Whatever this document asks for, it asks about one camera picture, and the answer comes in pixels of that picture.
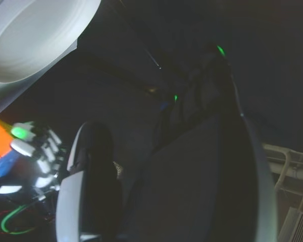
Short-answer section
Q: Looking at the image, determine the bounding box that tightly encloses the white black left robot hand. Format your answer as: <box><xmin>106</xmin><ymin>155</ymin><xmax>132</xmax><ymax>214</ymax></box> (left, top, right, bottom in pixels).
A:
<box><xmin>56</xmin><ymin>42</ymin><xmax>278</xmax><ymax>242</ymax></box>

